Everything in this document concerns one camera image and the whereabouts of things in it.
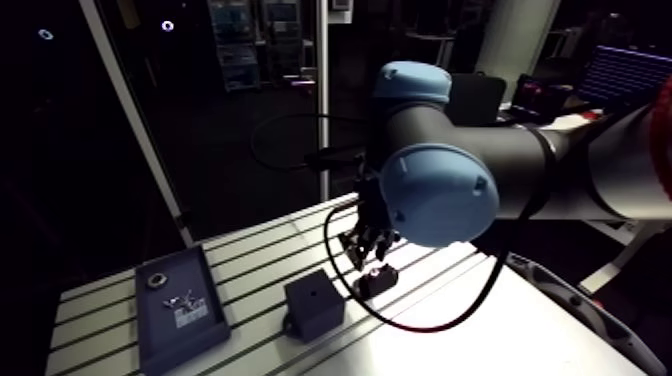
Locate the pale round pillar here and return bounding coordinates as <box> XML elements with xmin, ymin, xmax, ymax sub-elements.
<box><xmin>474</xmin><ymin>0</ymin><xmax>561</xmax><ymax>104</ymax></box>

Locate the lit screen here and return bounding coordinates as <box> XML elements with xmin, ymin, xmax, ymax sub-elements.
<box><xmin>575</xmin><ymin>44</ymin><xmax>672</xmax><ymax>113</ymax></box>

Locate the black cable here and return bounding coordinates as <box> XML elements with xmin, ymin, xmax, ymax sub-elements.
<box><xmin>249</xmin><ymin>112</ymin><xmax>370</xmax><ymax>173</ymax></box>
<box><xmin>322</xmin><ymin>201</ymin><xmax>545</xmax><ymax>335</ymax></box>

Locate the pale holed strip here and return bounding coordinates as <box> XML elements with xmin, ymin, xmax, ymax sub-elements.
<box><xmin>504</xmin><ymin>251</ymin><xmax>669</xmax><ymax>376</ymax></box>

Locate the dark blue-grey block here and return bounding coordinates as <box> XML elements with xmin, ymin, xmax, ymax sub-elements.
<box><xmin>282</xmin><ymin>268</ymin><xmax>347</xmax><ymax>344</ymax></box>

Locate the white slanted post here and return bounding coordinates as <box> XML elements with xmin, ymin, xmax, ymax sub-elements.
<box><xmin>78</xmin><ymin>0</ymin><xmax>196</xmax><ymax>249</ymax></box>

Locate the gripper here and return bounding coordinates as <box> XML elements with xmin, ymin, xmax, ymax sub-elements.
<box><xmin>338</xmin><ymin>156</ymin><xmax>403</xmax><ymax>273</ymax></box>

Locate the black oval holder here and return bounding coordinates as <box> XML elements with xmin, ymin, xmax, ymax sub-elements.
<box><xmin>353</xmin><ymin>263</ymin><xmax>400</xmax><ymax>300</ymax></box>

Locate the white upright post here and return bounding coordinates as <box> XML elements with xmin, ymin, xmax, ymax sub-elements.
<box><xmin>314</xmin><ymin>0</ymin><xmax>331</xmax><ymax>202</ymax></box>

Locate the dark blue-grey tray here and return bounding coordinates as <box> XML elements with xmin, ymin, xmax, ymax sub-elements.
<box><xmin>134</xmin><ymin>243</ymin><xmax>233</xmax><ymax>376</ymax></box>

